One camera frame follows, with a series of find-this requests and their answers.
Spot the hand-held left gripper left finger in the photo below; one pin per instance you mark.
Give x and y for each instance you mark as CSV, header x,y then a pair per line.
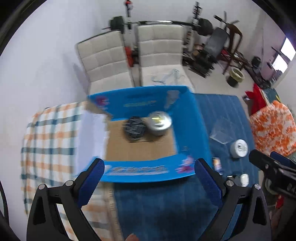
x,y
92,184

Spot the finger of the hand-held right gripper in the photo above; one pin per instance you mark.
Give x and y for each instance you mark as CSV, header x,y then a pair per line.
x,y
262,160
283,160

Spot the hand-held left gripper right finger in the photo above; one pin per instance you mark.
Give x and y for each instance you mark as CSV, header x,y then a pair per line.
x,y
208,184

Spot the small blue can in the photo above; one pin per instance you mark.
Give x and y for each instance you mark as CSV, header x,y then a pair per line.
x,y
217,165

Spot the white round jar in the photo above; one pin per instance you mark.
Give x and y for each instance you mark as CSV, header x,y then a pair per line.
x,y
239,148

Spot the small white cup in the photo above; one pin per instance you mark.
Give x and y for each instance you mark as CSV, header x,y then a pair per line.
x,y
244,180

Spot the blue cardboard box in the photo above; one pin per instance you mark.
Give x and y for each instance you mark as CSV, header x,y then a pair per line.
x,y
138,148

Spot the orange white patterned cloth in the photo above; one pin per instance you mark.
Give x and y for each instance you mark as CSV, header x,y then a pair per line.
x,y
272,129

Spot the clear plastic container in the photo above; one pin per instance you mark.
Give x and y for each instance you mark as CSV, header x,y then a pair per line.
x,y
222,133

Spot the blue mat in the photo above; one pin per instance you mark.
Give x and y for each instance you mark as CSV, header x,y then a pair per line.
x,y
161,208

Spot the red cloth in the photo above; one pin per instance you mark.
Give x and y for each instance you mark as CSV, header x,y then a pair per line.
x,y
256,99

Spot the plaid blanket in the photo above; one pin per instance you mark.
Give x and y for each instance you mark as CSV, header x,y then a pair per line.
x,y
53,136

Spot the black ridged block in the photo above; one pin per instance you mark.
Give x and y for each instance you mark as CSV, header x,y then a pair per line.
x,y
135,128

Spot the silver round tin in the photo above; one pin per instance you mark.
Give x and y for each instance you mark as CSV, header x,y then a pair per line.
x,y
159,124

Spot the yellow ceramic pot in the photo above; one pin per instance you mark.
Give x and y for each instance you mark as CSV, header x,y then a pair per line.
x,y
235,75

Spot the black bin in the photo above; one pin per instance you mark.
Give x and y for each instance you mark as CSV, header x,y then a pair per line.
x,y
256,62

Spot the window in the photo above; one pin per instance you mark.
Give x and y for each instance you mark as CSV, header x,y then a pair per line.
x,y
285,54

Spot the white padded chair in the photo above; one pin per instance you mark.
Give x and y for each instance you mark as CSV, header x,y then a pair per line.
x,y
104,60
159,48

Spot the black weight bench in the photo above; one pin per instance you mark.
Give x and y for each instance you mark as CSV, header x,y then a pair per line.
x,y
215,44

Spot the brown wooden chair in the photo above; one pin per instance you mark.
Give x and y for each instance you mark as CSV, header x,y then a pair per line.
x,y
234,30

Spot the black barbell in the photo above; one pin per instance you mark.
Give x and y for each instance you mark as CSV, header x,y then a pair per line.
x,y
204,26

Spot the black weight rack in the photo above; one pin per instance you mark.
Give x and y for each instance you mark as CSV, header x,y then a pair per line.
x,y
196,14

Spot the white barbell rack post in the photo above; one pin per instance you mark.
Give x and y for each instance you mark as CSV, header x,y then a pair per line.
x,y
128,34

